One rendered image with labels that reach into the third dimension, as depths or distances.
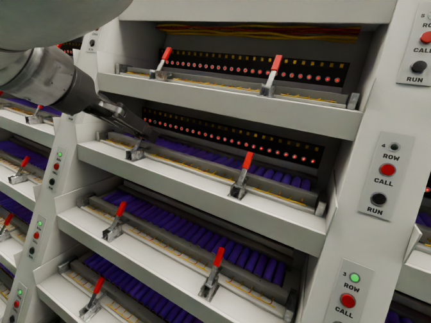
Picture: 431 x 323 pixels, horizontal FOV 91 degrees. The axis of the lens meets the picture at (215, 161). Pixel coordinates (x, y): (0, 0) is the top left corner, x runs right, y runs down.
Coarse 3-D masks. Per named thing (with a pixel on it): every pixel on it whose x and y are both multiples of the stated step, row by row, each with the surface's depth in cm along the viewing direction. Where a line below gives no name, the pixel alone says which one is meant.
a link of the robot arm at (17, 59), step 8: (0, 48) 20; (0, 56) 21; (8, 56) 22; (16, 56) 23; (24, 56) 25; (0, 64) 23; (8, 64) 23; (16, 64) 25; (24, 64) 25; (0, 72) 24; (8, 72) 25; (16, 72) 25; (0, 80) 25; (8, 80) 25
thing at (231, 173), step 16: (128, 144) 58; (144, 144) 55; (176, 160) 51; (192, 160) 50; (208, 160) 50; (224, 176) 47; (256, 176) 44; (272, 192) 43; (288, 192) 41; (304, 192) 40
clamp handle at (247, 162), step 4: (248, 152) 41; (252, 152) 41; (248, 156) 41; (252, 156) 41; (244, 160) 41; (248, 160) 41; (244, 164) 41; (248, 164) 41; (244, 168) 41; (248, 168) 41; (244, 172) 40; (240, 176) 40; (244, 176) 40; (240, 180) 40; (240, 184) 40
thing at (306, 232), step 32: (96, 128) 60; (160, 128) 67; (96, 160) 54; (160, 192) 46; (192, 192) 42; (224, 192) 41; (320, 192) 40; (256, 224) 38; (288, 224) 35; (320, 224) 35
